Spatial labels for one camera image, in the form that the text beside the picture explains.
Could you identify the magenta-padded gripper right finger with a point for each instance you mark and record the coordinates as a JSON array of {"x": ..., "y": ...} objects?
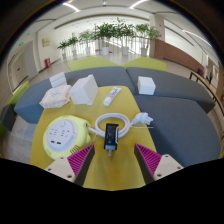
[{"x": 151, "y": 163}]

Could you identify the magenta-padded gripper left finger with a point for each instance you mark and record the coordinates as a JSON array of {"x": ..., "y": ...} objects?
[{"x": 75, "y": 163}]

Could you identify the black charger block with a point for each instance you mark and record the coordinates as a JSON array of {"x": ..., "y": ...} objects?
[{"x": 111, "y": 136}]

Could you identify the round yellow-green power strip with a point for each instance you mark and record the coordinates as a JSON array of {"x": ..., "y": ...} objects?
[{"x": 61, "y": 136}]

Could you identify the large grey sofa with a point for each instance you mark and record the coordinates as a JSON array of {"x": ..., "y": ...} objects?
[{"x": 180, "y": 133}]

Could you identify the wet wipes pack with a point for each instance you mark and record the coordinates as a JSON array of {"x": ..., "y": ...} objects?
[{"x": 55, "y": 96}]

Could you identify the white cardboard box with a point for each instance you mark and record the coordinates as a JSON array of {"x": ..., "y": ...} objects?
[{"x": 83, "y": 90}]

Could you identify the white tube with red print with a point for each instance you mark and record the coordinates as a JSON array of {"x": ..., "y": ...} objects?
[{"x": 111, "y": 96}]

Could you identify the long grey sofa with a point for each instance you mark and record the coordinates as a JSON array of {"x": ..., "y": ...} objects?
[{"x": 30, "y": 100}]

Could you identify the small white cube box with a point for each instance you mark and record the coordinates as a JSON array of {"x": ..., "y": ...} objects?
[{"x": 146, "y": 85}]

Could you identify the grey sofa with cube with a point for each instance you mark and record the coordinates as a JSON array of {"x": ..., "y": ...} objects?
[{"x": 180, "y": 90}]

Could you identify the dark grey ottoman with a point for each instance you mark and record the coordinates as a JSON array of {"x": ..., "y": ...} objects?
[{"x": 7, "y": 116}]

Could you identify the white stacked tissue packs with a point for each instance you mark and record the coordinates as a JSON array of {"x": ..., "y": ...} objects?
[{"x": 58, "y": 80}]

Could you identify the green ottoman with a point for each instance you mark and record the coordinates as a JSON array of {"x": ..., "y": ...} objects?
[{"x": 18, "y": 93}]

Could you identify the green sofa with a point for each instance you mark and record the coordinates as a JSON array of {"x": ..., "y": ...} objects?
[
  {"x": 93, "y": 63},
  {"x": 146, "y": 64}
]

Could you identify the red fire extinguisher cabinet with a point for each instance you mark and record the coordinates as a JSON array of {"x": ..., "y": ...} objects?
[{"x": 47, "y": 62}]

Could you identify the green exit sign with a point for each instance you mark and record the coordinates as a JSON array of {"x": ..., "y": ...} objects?
[{"x": 21, "y": 43}]

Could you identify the row of potted plants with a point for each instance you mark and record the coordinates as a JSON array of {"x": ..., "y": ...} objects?
[{"x": 105, "y": 33}]

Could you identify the ceiling strip lights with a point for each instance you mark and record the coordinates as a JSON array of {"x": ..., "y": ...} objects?
[{"x": 70, "y": 6}]

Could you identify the wooden bench with black frame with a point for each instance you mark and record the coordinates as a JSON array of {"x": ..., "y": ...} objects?
[{"x": 210, "y": 87}]

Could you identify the yellow wall picture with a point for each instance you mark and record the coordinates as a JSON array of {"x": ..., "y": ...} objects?
[{"x": 46, "y": 42}]

